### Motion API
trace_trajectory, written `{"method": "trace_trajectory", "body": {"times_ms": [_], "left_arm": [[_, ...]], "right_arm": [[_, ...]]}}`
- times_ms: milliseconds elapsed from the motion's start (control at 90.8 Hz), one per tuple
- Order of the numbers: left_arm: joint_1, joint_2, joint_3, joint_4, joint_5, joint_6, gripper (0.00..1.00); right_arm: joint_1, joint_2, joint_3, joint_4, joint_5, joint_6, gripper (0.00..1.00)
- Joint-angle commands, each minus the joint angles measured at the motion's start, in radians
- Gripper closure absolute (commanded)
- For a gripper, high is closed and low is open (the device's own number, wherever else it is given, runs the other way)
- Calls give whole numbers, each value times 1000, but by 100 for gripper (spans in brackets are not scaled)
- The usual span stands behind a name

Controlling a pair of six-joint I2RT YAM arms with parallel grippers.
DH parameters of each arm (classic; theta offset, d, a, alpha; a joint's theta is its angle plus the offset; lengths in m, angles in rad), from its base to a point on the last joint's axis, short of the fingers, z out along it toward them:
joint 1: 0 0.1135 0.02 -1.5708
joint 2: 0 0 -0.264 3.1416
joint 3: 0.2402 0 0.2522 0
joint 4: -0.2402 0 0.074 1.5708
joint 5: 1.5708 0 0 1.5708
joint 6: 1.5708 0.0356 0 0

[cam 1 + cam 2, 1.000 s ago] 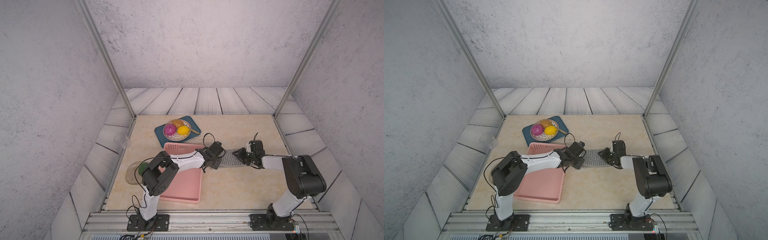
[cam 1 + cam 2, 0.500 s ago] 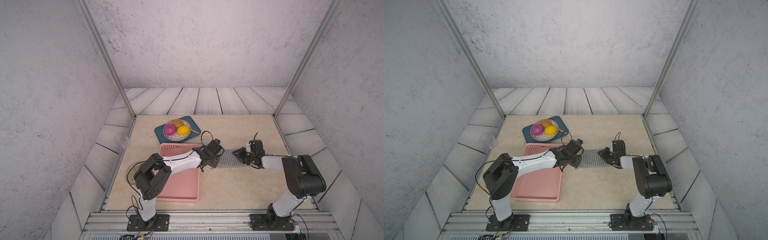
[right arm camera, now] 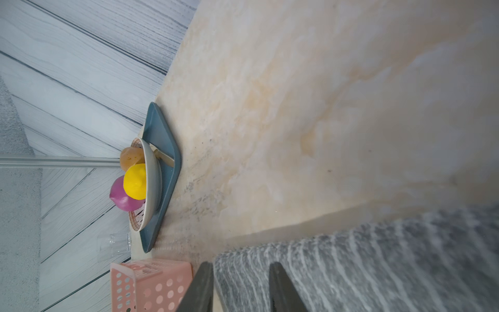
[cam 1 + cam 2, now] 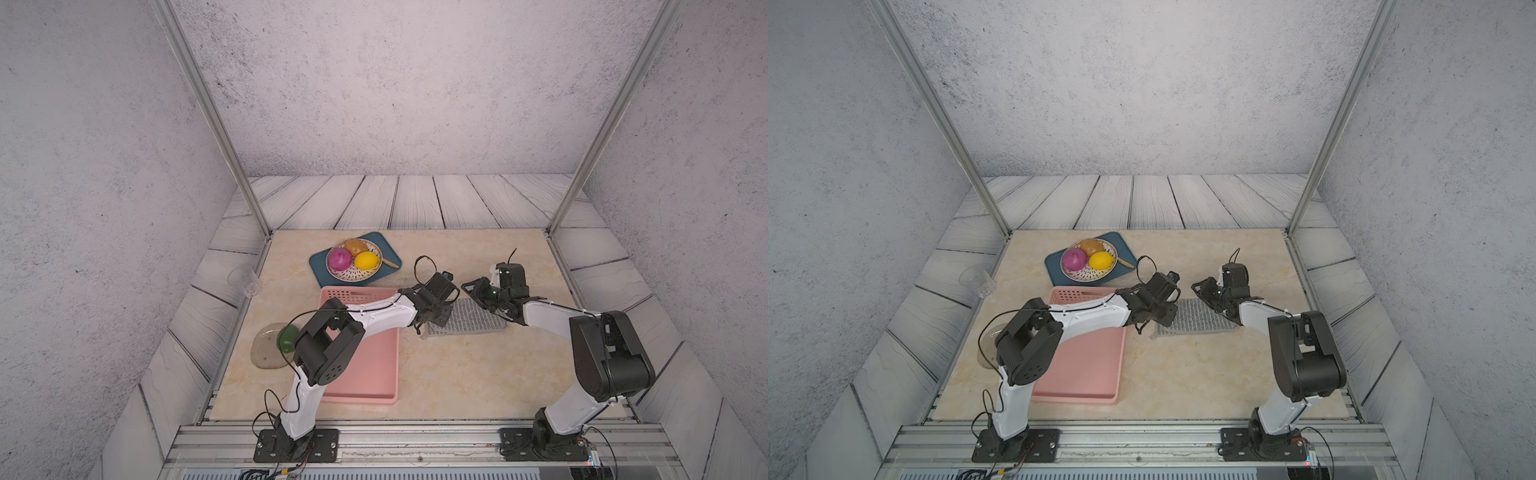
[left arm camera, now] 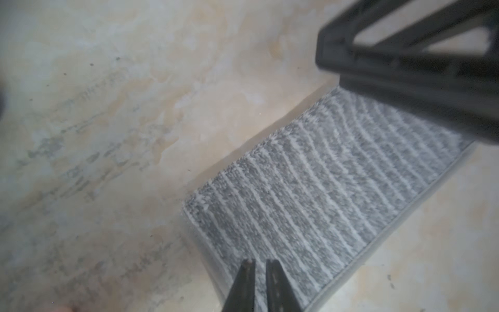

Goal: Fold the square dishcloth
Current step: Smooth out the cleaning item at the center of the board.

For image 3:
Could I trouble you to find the teal rectangular tray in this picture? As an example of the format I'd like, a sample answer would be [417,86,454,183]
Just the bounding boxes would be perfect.
[140,102,182,253]

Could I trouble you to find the grey striped dishcloth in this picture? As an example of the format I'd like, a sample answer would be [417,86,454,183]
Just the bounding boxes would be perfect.
[214,206,498,311]

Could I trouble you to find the purple toy fruit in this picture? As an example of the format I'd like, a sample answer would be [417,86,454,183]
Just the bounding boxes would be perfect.
[109,175,146,212]

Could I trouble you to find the yellow toy lemon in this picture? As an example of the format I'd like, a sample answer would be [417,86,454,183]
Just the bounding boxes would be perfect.
[123,163,147,200]

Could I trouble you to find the wooden spoon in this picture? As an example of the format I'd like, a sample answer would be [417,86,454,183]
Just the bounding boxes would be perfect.
[149,143,175,168]

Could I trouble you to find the brown toy fruit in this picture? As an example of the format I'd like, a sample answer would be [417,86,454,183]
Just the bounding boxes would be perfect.
[120,146,145,172]

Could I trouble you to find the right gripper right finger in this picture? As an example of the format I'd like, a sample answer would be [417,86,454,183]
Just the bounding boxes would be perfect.
[269,262,307,312]

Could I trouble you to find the clear plastic cup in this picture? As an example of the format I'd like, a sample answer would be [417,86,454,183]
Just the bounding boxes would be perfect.
[97,232,131,261]

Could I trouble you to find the pink plastic basket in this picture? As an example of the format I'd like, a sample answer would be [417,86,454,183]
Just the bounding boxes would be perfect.
[110,259,194,311]

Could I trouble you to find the left frame post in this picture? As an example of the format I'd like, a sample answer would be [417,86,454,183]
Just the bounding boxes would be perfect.
[1,155,120,168]

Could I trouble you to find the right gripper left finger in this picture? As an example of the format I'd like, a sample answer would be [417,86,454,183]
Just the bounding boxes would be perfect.
[176,262,214,312]

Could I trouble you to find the patterned ceramic plate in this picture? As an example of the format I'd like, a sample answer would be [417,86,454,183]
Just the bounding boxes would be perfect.
[129,137,162,231]

